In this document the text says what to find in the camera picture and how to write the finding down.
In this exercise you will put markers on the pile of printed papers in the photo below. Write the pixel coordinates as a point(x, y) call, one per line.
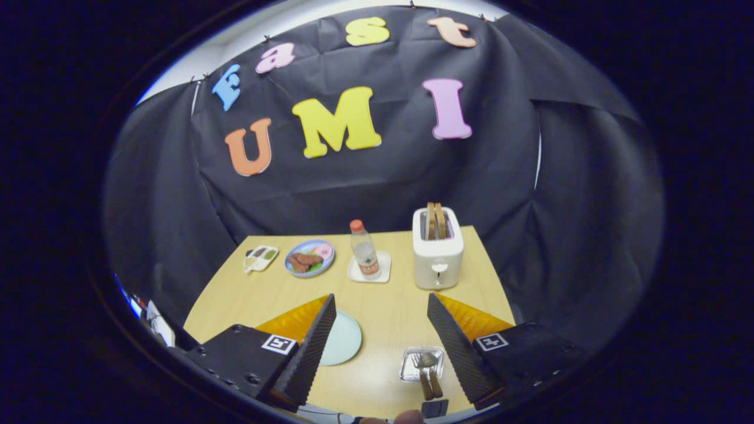
point(159, 327)

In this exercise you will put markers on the white toaster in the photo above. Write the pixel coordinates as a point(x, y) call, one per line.
point(437, 262)

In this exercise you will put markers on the small white divided sauce dish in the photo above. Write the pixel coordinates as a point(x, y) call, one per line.
point(261, 259)

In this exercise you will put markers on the blue plate with food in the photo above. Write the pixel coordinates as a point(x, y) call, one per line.
point(309, 259)

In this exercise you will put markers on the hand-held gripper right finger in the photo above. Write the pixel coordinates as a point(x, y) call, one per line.
point(459, 359)

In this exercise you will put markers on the black table clamp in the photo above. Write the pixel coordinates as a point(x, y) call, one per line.
point(435, 408)

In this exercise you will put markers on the white square coaster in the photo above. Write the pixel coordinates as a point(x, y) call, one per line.
point(383, 274)

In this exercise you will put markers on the light green plate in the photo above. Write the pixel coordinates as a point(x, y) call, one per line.
point(344, 338)

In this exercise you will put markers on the brown toast slice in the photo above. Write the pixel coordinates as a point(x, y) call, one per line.
point(430, 221)
point(440, 221)

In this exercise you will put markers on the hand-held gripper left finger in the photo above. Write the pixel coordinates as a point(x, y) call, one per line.
point(306, 353)

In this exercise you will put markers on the red capped water bottle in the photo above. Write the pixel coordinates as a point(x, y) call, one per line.
point(365, 253)

